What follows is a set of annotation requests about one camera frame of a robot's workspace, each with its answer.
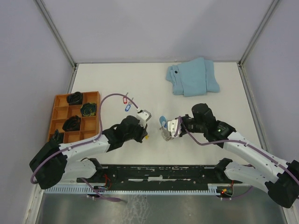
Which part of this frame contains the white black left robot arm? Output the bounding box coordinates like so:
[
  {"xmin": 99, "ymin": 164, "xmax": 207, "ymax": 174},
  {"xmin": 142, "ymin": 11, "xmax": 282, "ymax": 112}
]
[{"xmin": 29, "ymin": 115, "xmax": 148, "ymax": 189}]

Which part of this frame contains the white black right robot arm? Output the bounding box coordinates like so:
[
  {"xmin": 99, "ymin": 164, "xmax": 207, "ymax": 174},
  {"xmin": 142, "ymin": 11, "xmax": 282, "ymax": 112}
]
[{"xmin": 178, "ymin": 103, "xmax": 299, "ymax": 208}]

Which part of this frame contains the key with red tag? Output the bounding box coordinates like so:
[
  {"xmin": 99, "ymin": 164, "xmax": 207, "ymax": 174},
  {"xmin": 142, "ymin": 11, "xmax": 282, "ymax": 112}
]
[{"xmin": 122, "ymin": 92, "xmax": 128, "ymax": 105}]

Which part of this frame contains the light blue folded cloth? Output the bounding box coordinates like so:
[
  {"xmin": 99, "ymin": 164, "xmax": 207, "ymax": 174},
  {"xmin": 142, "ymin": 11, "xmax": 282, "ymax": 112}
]
[{"xmin": 165, "ymin": 57, "xmax": 220, "ymax": 97}]

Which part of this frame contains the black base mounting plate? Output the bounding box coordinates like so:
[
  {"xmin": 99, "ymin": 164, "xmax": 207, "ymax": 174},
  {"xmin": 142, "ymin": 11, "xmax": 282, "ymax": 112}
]
[{"xmin": 87, "ymin": 164, "xmax": 232, "ymax": 184}]

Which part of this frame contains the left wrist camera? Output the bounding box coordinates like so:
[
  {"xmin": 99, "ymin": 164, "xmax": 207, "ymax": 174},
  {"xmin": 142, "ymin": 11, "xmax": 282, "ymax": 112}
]
[{"xmin": 136, "ymin": 110, "xmax": 151, "ymax": 123}]

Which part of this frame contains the green blue coiled strap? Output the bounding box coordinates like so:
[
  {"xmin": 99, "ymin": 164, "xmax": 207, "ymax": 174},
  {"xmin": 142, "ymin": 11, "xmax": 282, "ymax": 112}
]
[{"xmin": 80, "ymin": 102, "xmax": 97, "ymax": 117}]

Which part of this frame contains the aluminium frame rail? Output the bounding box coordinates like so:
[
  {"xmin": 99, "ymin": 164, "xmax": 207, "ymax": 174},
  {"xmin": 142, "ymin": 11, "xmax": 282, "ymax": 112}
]
[{"xmin": 237, "ymin": 0, "xmax": 299, "ymax": 167}]

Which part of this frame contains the black coiled strap bottom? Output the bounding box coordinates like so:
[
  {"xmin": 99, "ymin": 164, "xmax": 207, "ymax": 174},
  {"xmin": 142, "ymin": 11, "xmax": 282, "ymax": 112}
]
[{"xmin": 62, "ymin": 116, "xmax": 82, "ymax": 131}]

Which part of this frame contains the black coiled strap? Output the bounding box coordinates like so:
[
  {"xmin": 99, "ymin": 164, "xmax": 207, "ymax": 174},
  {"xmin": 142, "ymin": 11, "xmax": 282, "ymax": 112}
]
[
  {"xmin": 50, "ymin": 130, "xmax": 65, "ymax": 143},
  {"xmin": 67, "ymin": 92, "xmax": 84, "ymax": 105},
  {"xmin": 62, "ymin": 116, "xmax": 82, "ymax": 131}
]

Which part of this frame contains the black coiled strap top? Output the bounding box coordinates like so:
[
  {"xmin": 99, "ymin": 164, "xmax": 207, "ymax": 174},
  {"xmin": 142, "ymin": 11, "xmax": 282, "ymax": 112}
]
[{"xmin": 67, "ymin": 92, "xmax": 84, "ymax": 105}]

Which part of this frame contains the white slotted cable duct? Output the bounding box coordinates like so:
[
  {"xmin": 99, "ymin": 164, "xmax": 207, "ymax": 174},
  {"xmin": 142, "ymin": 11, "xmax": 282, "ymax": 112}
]
[{"xmin": 44, "ymin": 184, "xmax": 222, "ymax": 194}]

